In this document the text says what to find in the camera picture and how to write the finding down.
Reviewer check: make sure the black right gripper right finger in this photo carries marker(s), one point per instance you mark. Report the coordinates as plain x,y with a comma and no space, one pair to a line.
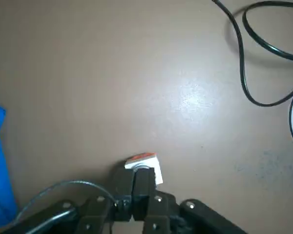
161,214

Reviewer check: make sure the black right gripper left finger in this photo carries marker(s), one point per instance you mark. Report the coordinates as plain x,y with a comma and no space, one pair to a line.
97,212

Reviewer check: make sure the blue folded cloth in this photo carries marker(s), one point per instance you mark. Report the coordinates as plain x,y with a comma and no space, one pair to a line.
0,158

